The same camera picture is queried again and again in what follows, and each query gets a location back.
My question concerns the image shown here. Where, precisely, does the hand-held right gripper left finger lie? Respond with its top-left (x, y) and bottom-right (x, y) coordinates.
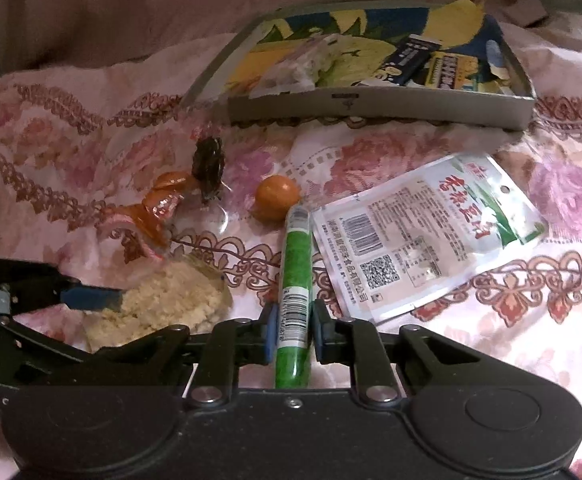
top-left (76, 305), bottom-right (278, 407)

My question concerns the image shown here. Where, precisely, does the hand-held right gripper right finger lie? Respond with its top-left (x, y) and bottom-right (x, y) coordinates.
top-left (310, 300), bottom-right (516, 406)

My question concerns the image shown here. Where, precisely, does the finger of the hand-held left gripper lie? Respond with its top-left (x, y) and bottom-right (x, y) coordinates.
top-left (0, 257), bottom-right (122, 312)
top-left (0, 314), bottom-right (96, 408)

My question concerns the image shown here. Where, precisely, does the puffed rice cracker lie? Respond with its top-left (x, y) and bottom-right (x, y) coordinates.
top-left (82, 259), bottom-right (233, 353)

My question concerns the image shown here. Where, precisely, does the green stick packet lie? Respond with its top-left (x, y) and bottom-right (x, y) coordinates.
top-left (274, 204), bottom-right (314, 390)

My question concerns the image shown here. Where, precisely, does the orange candy wrapper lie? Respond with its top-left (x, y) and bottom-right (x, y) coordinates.
top-left (116, 171), bottom-right (197, 253)

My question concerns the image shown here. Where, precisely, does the small orange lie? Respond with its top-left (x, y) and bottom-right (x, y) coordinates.
top-left (253, 175), bottom-right (302, 223)

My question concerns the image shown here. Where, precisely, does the white green food pouch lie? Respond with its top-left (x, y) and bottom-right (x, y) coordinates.
top-left (311, 154), bottom-right (549, 324)

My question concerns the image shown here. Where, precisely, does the dark dried fruit clear wrapper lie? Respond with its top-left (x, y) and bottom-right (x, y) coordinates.
top-left (171, 136), bottom-right (232, 236)

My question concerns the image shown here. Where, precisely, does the grey cardboard box tray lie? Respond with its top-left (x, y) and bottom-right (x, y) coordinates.
top-left (178, 0), bottom-right (536, 133)

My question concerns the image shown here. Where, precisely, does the white nougat bar packet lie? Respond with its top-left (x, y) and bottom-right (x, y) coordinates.
top-left (256, 34), bottom-right (339, 96)

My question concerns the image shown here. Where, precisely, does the dark blue stick packet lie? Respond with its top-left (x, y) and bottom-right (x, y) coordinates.
top-left (378, 34), bottom-right (442, 87)

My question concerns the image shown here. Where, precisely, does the yellow green packet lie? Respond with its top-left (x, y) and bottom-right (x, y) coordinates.
top-left (411, 50), bottom-right (514, 96)

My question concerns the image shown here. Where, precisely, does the floral pink blanket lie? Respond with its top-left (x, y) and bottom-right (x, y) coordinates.
top-left (0, 20), bottom-right (582, 480)

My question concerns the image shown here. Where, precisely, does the pink quilt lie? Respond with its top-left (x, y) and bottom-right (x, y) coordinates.
top-left (0, 0), bottom-right (552, 76)

